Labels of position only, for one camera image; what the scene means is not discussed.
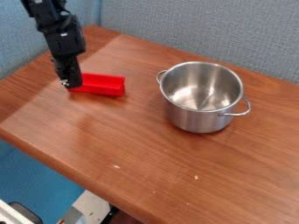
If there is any black chair part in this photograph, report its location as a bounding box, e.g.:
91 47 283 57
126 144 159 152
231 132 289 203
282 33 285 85
8 201 43 224

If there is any white object at corner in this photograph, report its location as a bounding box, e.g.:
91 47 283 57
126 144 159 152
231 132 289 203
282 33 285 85
0 200 33 224

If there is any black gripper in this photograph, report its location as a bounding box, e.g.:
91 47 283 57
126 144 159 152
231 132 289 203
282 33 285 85
22 0 86 89

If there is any red rectangular block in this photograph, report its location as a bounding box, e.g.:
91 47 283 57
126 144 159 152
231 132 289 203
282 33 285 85
70 73 127 96

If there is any white table leg bracket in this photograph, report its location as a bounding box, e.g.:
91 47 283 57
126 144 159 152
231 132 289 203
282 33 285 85
58 191 110 224

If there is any stainless steel pot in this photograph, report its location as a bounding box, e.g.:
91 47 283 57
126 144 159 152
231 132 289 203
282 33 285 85
155 61 251 134

